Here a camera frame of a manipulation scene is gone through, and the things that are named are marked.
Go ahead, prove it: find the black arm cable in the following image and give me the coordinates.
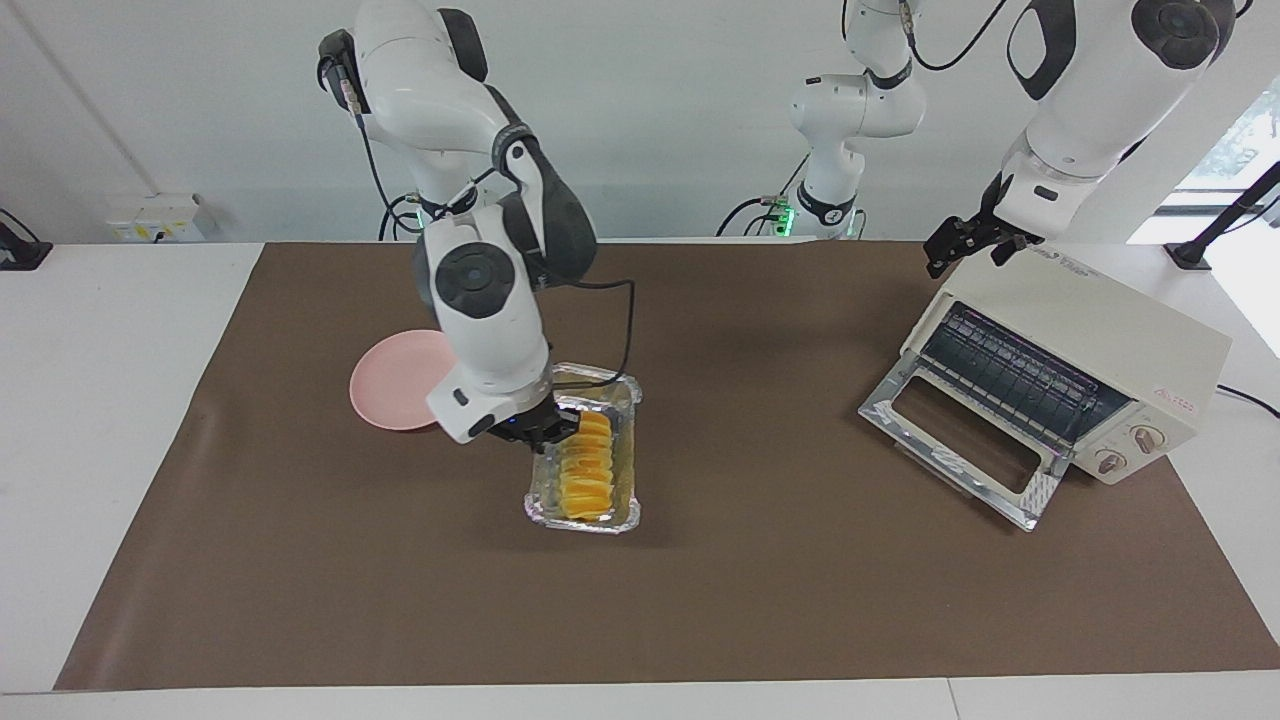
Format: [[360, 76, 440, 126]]
[[845, 0, 1016, 71], [340, 60, 638, 401]]

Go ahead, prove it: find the metal oven wire rack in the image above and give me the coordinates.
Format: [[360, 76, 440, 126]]
[[920, 305, 1131, 446]]

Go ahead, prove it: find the aluminium foil tray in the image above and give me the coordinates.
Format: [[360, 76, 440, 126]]
[[524, 362, 643, 535]]

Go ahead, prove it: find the white wall socket box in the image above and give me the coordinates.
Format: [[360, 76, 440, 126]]
[[105, 195, 206, 243]]

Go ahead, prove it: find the black base cable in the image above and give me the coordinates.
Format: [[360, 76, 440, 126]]
[[378, 190, 431, 241], [715, 152, 813, 239]]

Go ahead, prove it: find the glass oven door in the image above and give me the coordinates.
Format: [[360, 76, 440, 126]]
[[858, 362, 1073, 531]]

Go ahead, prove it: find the pink round plate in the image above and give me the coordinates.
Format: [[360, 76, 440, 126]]
[[349, 329, 456, 432]]

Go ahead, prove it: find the golden bread loaf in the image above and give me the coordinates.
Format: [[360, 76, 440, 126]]
[[557, 410, 614, 523]]

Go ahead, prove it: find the cream toaster oven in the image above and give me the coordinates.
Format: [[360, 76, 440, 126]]
[[900, 245, 1233, 486]]

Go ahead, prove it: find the brown table mat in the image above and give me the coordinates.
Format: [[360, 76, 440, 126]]
[[55, 240, 1280, 691]]

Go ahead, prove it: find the black oven power cable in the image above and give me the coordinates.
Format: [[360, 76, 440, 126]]
[[1215, 385, 1280, 419]]

